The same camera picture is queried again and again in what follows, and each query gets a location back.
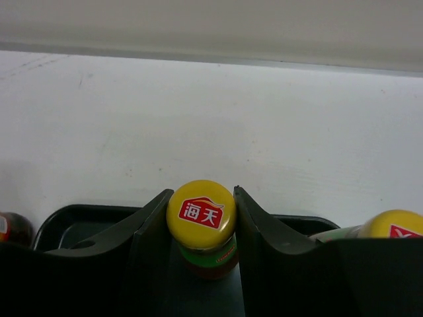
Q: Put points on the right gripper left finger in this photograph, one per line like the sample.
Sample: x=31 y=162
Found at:
x=120 y=271

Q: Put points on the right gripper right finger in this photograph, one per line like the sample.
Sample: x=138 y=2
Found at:
x=285 y=273

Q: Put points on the yellow cap sauce bottle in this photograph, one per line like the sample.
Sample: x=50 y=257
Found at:
x=202 y=216
x=395 y=223

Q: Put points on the black plastic tray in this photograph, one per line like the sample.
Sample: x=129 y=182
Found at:
x=187 y=294

